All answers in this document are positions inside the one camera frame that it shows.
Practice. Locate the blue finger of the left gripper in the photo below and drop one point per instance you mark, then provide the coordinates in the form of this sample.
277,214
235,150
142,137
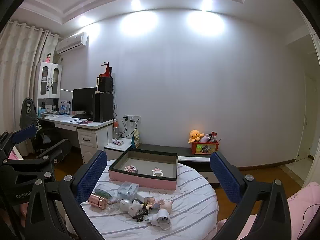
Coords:
24,134
59,150

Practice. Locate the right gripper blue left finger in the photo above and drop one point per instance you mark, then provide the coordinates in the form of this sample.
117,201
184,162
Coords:
88,175

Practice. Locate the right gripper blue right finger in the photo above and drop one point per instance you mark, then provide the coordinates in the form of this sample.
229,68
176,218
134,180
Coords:
229,177

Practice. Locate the clear glass perfume bottle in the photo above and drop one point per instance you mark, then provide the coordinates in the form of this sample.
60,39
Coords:
112,205

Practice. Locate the clear plastic box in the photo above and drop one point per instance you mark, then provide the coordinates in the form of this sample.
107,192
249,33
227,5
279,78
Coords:
127,190

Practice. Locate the white small box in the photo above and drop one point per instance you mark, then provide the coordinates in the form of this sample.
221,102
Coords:
143,196

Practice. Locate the black eiffel tower model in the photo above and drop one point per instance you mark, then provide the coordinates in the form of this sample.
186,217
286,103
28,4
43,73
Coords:
144,211

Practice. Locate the pink haired doll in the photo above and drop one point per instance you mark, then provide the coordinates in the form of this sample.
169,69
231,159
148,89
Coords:
161,204

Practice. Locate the white astronaut figurine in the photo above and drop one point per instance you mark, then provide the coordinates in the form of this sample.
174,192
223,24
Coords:
130,207

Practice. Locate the black office chair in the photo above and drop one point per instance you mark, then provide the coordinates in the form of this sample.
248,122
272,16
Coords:
40,141

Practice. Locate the white desk with drawers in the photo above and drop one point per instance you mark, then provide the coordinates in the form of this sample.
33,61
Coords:
91,136

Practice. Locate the white small side cabinet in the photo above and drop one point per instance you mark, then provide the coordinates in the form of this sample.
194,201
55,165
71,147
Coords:
113,151

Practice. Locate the black white low bench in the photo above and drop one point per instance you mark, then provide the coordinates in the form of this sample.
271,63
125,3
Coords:
199,162

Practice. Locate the red toy storage box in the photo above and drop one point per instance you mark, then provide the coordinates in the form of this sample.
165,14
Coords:
204,148

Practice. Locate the striped white tablecloth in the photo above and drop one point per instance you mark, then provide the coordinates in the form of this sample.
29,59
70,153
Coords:
192,206

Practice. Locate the purple plush toy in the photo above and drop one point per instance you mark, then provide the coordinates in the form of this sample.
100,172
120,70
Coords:
206,138

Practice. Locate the black computer monitor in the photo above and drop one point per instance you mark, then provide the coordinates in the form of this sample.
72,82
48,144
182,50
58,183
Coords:
82,102

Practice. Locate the blue yellow snack bag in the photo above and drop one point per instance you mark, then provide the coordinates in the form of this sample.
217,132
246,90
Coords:
135,142

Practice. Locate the black computer tower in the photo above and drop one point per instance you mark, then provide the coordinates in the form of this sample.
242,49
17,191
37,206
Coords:
102,107

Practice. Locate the orange octopus plush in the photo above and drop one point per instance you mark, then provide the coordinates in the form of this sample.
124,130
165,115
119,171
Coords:
195,136

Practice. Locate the pink black storage tray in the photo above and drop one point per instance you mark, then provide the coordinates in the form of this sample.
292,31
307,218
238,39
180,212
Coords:
146,161

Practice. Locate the black speaker box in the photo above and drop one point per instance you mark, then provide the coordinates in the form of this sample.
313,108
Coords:
105,84

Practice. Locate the beige curtain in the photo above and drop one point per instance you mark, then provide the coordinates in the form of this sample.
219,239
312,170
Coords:
22,48

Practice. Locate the red paper bag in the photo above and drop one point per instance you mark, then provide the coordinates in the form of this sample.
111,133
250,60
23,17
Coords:
108,70

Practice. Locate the white air conditioner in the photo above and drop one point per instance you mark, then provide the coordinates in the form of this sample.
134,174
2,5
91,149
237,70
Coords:
72,42

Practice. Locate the white wall cabinet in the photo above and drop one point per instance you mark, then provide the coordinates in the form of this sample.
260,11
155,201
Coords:
47,81

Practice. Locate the wall power socket strip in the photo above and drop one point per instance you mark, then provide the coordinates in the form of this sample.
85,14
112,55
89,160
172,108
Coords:
133,118

